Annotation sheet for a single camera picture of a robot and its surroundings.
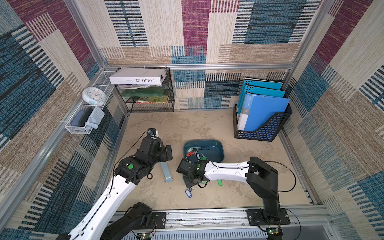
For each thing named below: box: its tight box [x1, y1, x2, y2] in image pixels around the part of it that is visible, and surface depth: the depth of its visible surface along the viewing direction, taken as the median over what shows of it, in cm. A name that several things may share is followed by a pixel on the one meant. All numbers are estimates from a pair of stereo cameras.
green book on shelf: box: [121, 86, 165, 97], surface depth 98 cm
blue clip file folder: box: [237, 93, 290, 132], surface depth 89 cm
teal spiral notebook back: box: [241, 79, 283, 94], surface depth 95 cm
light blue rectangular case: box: [160, 162, 173, 184], surface depth 85 cm
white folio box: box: [109, 67, 167, 85], surface depth 81 cm
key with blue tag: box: [185, 189, 193, 198], surface depth 83 cm
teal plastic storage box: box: [183, 139, 225, 163], surface depth 98 cm
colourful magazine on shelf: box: [136, 95, 170, 104], surface depth 101 cm
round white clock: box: [82, 86, 107, 107], surface depth 76 cm
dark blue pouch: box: [71, 107, 94, 127], surface depth 67 cm
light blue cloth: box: [85, 106, 105, 132], surface depth 70 cm
